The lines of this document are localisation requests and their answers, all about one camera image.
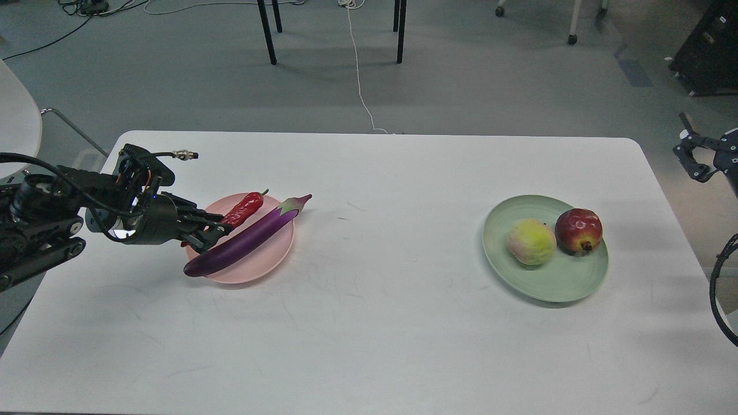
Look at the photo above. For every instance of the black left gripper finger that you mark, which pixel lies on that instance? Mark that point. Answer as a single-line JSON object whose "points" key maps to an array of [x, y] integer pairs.
{"points": [[201, 237], [187, 212]]}

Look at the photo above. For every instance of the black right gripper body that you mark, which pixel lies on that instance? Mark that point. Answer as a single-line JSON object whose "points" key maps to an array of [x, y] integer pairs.
{"points": [[726, 157]]}

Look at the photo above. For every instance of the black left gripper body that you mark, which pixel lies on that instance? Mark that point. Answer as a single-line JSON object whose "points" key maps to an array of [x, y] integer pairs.
{"points": [[157, 225]]}

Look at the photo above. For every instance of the purple eggplant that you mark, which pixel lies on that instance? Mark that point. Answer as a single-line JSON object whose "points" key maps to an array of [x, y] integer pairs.
{"points": [[214, 260]]}

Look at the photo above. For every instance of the red chili pepper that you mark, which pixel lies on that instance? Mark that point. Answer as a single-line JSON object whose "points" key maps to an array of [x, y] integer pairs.
{"points": [[242, 210]]}

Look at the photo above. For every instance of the red pomegranate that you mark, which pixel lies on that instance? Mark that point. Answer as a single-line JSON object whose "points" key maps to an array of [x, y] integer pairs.
{"points": [[579, 231]]}

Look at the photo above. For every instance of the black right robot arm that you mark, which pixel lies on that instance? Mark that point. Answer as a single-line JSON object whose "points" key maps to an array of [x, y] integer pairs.
{"points": [[689, 140]]}

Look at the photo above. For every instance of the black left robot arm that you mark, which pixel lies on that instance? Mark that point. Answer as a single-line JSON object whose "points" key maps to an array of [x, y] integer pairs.
{"points": [[42, 214]]}

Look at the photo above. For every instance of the black cabinet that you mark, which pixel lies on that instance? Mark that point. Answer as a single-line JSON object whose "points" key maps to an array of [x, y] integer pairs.
{"points": [[706, 63]]}

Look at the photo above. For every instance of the white chair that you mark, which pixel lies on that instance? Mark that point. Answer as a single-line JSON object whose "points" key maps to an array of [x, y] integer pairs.
{"points": [[22, 121]]}

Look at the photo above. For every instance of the black table legs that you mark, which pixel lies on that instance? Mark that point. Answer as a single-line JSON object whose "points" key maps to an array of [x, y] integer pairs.
{"points": [[335, 29]]}

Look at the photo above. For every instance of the green plate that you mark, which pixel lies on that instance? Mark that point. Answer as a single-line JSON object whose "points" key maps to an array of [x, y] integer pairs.
{"points": [[565, 278]]}

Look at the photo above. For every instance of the white rolling chair base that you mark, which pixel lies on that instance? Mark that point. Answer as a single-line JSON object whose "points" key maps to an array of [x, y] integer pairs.
{"points": [[561, 16]]}

